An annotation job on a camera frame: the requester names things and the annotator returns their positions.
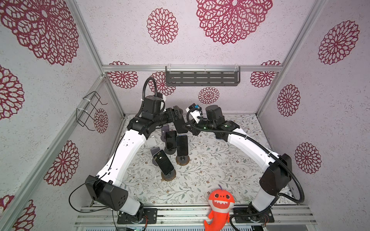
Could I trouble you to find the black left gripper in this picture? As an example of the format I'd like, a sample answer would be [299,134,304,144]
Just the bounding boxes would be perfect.
[154,105,183,127]

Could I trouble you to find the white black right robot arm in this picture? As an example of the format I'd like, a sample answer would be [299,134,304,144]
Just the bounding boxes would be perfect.
[186,104,305,214]

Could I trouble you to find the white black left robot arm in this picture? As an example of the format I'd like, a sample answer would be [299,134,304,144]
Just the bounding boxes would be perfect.
[85,96,183,216]

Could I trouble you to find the middle round stand base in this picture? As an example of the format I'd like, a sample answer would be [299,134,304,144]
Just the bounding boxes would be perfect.
[175,156,190,166]

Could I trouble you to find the round stand base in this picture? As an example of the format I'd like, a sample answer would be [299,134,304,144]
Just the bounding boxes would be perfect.
[175,156,190,166]
[161,169,176,182]

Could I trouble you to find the front round stand base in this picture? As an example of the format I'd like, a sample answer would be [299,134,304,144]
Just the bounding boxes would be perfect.
[161,169,176,182]

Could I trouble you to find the red shark plush toy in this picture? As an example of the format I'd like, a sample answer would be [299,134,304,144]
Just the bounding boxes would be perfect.
[204,185,235,231]

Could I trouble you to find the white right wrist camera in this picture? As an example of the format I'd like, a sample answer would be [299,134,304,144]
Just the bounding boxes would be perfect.
[186,103,204,124]

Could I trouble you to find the grey wall shelf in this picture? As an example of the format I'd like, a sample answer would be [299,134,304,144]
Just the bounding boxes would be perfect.
[165,66,241,87]

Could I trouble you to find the black wire wall rack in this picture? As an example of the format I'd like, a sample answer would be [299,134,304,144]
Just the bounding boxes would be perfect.
[75,91,107,131]

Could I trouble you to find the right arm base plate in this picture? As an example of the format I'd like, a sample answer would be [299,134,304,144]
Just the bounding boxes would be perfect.
[233,206,275,223]

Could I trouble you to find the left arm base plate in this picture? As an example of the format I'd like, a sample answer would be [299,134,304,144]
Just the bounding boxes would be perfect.
[117,208,158,225]

